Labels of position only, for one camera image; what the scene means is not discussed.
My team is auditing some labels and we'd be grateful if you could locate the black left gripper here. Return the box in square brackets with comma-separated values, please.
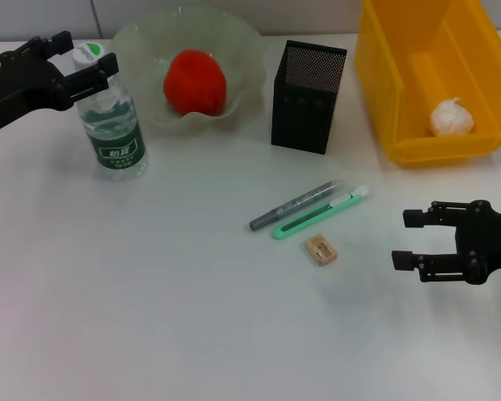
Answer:
[0, 30, 121, 142]

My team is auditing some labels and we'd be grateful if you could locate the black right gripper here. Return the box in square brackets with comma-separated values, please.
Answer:
[391, 199, 501, 287]

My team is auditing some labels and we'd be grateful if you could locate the green label water bottle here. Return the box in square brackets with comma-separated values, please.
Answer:
[71, 41, 149, 183]

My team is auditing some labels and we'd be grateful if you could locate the mint green utility knife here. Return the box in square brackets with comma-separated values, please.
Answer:
[271, 185, 371, 241]

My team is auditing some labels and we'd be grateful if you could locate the white paper ball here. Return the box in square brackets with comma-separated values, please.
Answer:
[428, 97, 476, 137]

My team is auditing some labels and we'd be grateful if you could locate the tan eraser block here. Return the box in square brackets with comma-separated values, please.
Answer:
[304, 234, 339, 267]

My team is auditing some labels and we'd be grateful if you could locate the red-orange fruit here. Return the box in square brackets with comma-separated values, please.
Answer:
[162, 48, 228, 118]

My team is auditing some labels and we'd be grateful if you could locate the grey marker pen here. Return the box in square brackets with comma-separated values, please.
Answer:
[249, 179, 346, 232]

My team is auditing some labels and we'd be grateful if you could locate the black mesh pen holder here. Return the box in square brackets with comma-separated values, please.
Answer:
[270, 39, 348, 156]

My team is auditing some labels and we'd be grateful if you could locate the clear wavy glass bowl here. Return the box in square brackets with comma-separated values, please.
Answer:
[109, 5, 268, 137]

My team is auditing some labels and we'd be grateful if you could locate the yellow plastic bin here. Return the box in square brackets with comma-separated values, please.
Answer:
[354, 0, 501, 168]

